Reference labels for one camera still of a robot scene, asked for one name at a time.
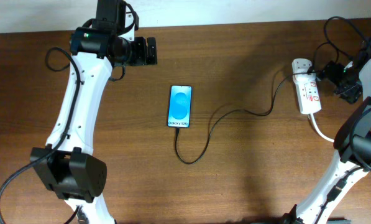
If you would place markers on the white power strip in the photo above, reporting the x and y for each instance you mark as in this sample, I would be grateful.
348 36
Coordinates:
307 93

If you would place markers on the white USB charger plug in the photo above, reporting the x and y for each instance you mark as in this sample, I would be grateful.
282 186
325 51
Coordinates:
300 68

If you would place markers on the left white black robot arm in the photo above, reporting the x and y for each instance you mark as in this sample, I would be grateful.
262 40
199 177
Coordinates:
67 166

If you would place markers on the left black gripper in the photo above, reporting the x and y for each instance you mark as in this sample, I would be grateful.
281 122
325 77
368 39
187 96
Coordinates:
141 58

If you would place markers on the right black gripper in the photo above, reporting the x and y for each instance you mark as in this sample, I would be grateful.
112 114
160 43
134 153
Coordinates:
348 94

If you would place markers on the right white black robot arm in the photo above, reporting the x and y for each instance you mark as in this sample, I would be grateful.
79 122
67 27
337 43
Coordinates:
352 158

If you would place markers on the blue screen Galaxy smartphone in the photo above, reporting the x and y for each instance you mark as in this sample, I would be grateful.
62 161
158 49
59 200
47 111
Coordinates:
179 109

